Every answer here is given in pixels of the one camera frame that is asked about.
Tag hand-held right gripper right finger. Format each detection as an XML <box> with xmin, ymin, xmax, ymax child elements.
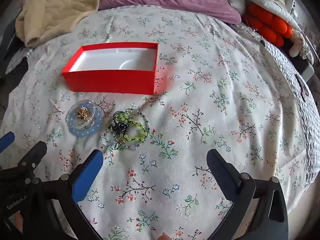
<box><xmin>206</xmin><ymin>149</ymin><xmax>288</xmax><ymax>240</ymax></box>

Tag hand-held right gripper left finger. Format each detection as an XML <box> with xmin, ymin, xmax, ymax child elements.
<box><xmin>30</xmin><ymin>149</ymin><xmax>104</xmax><ymax>240</ymax></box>

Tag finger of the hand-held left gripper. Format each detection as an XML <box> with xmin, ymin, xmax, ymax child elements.
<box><xmin>0</xmin><ymin>132</ymin><xmax>15</xmax><ymax>153</ymax></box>
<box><xmin>14</xmin><ymin>141</ymin><xmax>48</xmax><ymax>178</ymax></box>

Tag pale blue bead bracelet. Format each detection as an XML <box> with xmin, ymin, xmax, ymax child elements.
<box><xmin>66</xmin><ymin>100</ymin><xmax>103</xmax><ymax>138</ymax></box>

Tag black cord bracelet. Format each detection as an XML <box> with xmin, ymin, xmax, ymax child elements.
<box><xmin>110</xmin><ymin>112</ymin><xmax>131</xmax><ymax>135</ymax></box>

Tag clear crystal bead bracelet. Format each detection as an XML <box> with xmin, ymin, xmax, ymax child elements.
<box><xmin>66</xmin><ymin>100</ymin><xmax>97</xmax><ymax>128</ymax></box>

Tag gold ring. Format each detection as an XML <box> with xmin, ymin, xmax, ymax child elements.
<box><xmin>76</xmin><ymin>107</ymin><xmax>91</xmax><ymax>120</ymax></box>

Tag dark green seed bead bracelet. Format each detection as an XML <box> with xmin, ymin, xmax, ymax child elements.
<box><xmin>124</xmin><ymin>108</ymin><xmax>151</xmax><ymax>148</ymax></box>

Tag red cardboard box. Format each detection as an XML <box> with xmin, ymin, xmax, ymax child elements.
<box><xmin>61</xmin><ymin>43</ymin><xmax>159</xmax><ymax>96</ymax></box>

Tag floral bed sheet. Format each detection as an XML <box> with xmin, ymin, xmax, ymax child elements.
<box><xmin>0</xmin><ymin>4</ymin><xmax>316</xmax><ymax>240</ymax></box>

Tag dark bag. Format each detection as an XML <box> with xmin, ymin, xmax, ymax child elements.
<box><xmin>0</xmin><ymin>20</ymin><xmax>28</xmax><ymax>80</ymax></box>

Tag beige fleece blanket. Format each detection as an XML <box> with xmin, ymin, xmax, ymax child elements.
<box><xmin>15</xmin><ymin>0</ymin><xmax>122</xmax><ymax>48</ymax></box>

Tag orange plush toy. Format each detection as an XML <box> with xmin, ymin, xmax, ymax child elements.
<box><xmin>243</xmin><ymin>2</ymin><xmax>294</xmax><ymax>47</ymax></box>

